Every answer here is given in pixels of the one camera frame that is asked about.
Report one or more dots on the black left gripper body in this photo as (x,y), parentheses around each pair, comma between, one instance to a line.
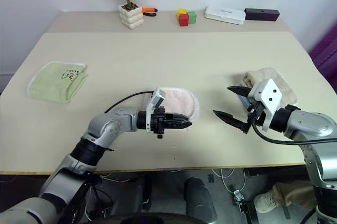
(158,124)

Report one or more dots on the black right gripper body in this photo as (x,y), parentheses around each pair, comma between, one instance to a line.
(255,114)

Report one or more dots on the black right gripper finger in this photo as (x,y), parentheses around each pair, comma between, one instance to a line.
(231,120)
(239,91)

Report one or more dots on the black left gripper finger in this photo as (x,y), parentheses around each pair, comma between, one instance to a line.
(179,125)
(176,117)

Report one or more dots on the pink towel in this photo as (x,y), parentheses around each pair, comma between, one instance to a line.
(179,100)

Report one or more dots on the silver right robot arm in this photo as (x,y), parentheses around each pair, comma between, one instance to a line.
(310,124)

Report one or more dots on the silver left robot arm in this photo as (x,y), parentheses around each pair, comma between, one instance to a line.
(113,126)

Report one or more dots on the beige towel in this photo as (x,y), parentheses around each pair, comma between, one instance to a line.
(263,75)

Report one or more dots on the folded green towel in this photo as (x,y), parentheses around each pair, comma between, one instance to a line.
(50,81)

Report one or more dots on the dark rounded shape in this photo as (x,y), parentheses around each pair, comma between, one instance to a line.
(198,197)

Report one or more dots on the flat white box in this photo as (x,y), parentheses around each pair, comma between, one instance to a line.
(223,14)

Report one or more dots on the long black box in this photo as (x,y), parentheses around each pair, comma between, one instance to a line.
(260,14)

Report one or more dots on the khaki trouser leg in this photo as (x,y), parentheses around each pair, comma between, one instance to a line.
(292,193)

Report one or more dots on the green cube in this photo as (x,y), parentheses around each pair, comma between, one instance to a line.
(192,17)

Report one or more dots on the white sneaker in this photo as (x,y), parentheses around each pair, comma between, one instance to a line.
(264,203)

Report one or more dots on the red cube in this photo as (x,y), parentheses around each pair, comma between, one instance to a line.
(183,20)

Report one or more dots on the yellow cube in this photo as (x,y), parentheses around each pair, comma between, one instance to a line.
(181,11)

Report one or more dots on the white bubble plant pot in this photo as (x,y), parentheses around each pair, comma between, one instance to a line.
(130,18)

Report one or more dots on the orange black pliers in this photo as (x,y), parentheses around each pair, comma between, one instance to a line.
(148,10)

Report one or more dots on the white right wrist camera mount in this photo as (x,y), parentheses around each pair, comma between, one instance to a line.
(271,95)

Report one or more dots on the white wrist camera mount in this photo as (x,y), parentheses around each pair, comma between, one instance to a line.
(158,97)
(271,95)

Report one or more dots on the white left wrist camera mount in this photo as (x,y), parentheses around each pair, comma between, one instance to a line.
(158,97)

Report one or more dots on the metal caster bracket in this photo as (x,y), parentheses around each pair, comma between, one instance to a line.
(238,197)

